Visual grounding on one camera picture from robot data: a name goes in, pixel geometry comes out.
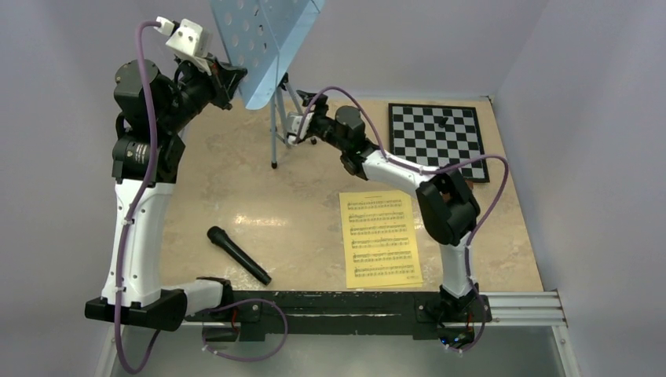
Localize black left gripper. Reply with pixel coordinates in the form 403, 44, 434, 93
159, 52, 247, 133

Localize light blue music stand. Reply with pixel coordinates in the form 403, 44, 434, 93
210, 0, 325, 169

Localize yellow sheet music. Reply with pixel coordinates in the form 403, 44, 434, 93
339, 190, 414, 232
341, 219, 423, 289

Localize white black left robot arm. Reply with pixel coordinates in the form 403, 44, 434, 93
84, 56, 247, 331

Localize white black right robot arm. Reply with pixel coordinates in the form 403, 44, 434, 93
289, 90, 490, 320

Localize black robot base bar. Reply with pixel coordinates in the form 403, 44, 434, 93
189, 291, 492, 342

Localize black white chessboard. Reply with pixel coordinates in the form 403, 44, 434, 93
388, 103, 485, 168

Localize black microphone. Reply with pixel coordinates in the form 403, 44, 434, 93
207, 226, 273, 286

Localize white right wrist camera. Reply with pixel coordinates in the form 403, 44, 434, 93
285, 112, 313, 146

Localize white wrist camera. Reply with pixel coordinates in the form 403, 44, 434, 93
155, 16, 211, 75
285, 112, 313, 146

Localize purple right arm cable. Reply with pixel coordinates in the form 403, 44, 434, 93
294, 86, 511, 355

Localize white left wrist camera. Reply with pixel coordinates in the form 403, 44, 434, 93
155, 16, 211, 75

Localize aluminium frame rail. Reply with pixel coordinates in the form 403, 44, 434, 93
93, 92, 581, 377

